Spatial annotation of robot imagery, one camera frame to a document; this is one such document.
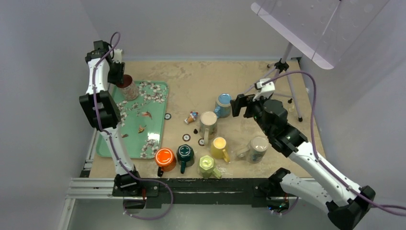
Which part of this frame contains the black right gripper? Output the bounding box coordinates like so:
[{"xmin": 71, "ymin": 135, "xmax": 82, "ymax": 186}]
[{"xmin": 230, "ymin": 92, "xmax": 272, "ymax": 137}]

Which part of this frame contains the pink ghost mug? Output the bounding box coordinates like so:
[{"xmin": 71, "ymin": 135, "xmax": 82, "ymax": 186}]
[{"xmin": 116, "ymin": 74, "xmax": 139, "ymax": 101}]

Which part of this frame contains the green floral tray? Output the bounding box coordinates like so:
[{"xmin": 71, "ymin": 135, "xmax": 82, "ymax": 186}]
[{"xmin": 111, "ymin": 81, "xmax": 169, "ymax": 159}]

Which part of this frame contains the orange mug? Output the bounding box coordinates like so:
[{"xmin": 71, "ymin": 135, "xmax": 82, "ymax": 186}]
[{"xmin": 155, "ymin": 148, "xmax": 177, "ymax": 177}]

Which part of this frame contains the grey music stand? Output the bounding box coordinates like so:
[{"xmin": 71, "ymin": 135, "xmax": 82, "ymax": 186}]
[{"xmin": 242, "ymin": 0, "xmax": 391, "ymax": 123}]

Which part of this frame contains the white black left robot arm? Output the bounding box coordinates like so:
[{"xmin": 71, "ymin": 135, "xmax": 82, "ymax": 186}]
[{"xmin": 79, "ymin": 40, "xmax": 143, "ymax": 196}]

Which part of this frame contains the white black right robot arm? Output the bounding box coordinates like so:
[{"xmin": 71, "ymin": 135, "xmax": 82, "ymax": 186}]
[{"xmin": 230, "ymin": 94, "xmax": 376, "ymax": 230}]

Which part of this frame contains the blue mug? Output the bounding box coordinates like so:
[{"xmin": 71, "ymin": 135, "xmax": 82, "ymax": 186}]
[{"xmin": 214, "ymin": 93, "xmax": 232, "ymax": 118}]

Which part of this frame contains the teal seashell mug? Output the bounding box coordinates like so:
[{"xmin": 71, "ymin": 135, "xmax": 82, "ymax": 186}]
[{"xmin": 199, "ymin": 111, "xmax": 217, "ymax": 146}]

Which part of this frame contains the cream coral mug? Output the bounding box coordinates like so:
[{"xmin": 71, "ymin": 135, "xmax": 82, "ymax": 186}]
[{"xmin": 236, "ymin": 137, "xmax": 269, "ymax": 163}]

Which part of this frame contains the yellow mug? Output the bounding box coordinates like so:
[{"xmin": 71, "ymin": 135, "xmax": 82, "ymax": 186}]
[{"xmin": 210, "ymin": 137, "xmax": 230, "ymax": 163}]

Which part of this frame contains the light green hexagonal mug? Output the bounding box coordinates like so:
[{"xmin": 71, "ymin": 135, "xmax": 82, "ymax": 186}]
[{"xmin": 198, "ymin": 155, "xmax": 222, "ymax": 179}]

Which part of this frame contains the dark green mug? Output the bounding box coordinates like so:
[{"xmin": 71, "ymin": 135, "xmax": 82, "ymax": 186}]
[{"xmin": 176, "ymin": 144, "xmax": 195, "ymax": 174}]

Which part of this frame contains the ice cream cone toy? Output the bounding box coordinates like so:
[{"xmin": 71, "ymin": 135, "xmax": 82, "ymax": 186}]
[{"xmin": 184, "ymin": 111, "xmax": 199, "ymax": 124}]

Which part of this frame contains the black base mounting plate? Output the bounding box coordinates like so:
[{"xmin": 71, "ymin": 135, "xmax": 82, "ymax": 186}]
[{"xmin": 121, "ymin": 178, "xmax": 292, "ymax": 211}]

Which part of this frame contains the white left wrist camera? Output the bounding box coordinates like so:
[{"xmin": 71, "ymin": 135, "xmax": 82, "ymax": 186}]
[{"xmin": 112, "ymin": 49, "xmax": 123, "ymax": 63}]

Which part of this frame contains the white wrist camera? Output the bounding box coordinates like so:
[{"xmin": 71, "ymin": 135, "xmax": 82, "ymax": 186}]
[
  {"xmin": 253, "ymin": 78, "xmax": 275, "ymax": 101},
  {"xmin": 112, "ymin": 49, "xmax": 123, "ymax": 63}
]

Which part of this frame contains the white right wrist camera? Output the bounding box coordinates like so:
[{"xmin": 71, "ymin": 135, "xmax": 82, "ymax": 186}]
[{"xmin": 253, "ymin": 78, "xmax": 275, "ymax": 101}]

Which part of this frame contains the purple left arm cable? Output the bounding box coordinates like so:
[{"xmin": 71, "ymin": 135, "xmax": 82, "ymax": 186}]
[{"xmin": 92, "ymin": 32, "xmax": 174, "ymax": 221}]

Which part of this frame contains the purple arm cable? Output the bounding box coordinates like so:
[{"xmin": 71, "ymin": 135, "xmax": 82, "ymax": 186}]
[
  {"xmin": 92, "ymin": 32, "xmax": 174, "ymax": 221},
  {"xmin": 261, "ymin": 70, "xmax": 406, "ymax": 217}
]

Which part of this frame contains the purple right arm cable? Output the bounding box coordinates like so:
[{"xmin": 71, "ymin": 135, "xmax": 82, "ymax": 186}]
[{"xmin": 261, "ymin": 70, "xmax": 406, "ymax": 217}]

